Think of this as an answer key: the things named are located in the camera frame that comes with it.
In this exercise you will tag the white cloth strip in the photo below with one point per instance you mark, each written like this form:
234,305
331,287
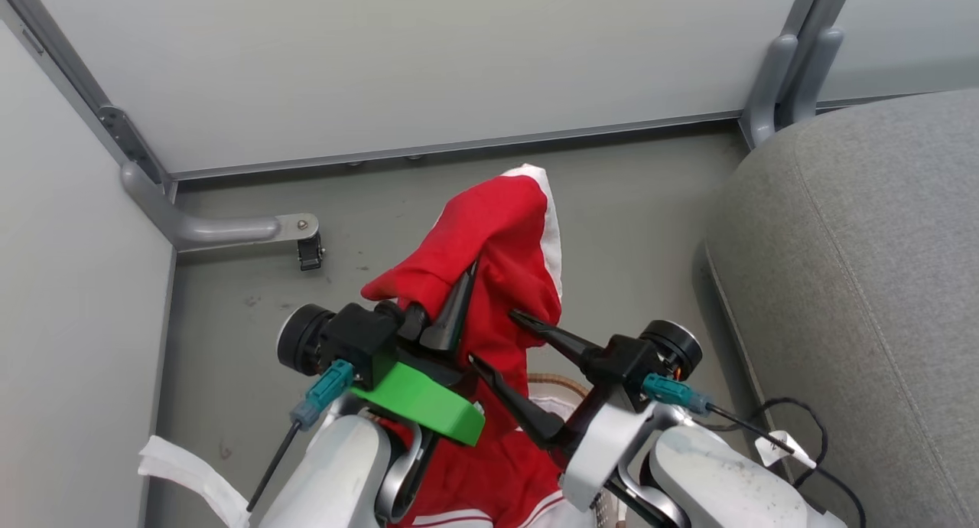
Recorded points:
191,474

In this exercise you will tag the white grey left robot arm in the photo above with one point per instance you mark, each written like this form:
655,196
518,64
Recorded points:
336,474

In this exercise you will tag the grey metal partition post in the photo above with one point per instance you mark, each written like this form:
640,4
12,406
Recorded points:
795,61

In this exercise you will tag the red white-trimmed clothing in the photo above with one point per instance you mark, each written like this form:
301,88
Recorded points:
497,229

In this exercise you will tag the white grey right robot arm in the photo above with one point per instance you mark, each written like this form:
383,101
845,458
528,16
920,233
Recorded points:
719,482

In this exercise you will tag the wicker laundry basket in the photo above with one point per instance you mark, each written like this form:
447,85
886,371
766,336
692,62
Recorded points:
562,381

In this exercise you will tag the grey metal partition foot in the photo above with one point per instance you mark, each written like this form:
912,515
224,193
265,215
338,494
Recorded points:
214,228

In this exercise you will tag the grey metal partition frame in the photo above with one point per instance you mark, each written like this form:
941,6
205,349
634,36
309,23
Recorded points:
84,76

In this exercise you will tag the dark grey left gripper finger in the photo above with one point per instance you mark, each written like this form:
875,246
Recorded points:
453,317
413,321

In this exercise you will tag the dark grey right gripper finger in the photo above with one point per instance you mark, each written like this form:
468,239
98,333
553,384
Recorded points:
528,417
562,344

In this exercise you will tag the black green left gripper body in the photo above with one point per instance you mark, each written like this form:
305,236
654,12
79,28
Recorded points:
417,402

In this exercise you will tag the black caster wheel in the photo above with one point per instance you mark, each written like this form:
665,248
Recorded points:
310,252

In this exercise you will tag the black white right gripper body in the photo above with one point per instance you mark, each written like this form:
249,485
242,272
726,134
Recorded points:
619,363

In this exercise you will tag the grey fabric sofa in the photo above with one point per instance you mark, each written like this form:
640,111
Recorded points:
864,298

